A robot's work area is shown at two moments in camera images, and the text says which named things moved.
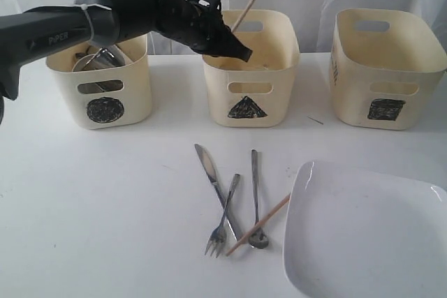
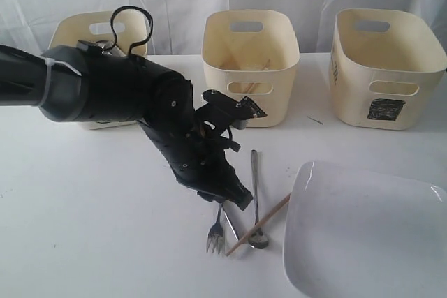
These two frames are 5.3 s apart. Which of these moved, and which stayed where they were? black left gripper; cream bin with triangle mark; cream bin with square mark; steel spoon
Moved: black left gripper
Stayed: steel spoon; cream bin with square mark; cream bin with triangle mark
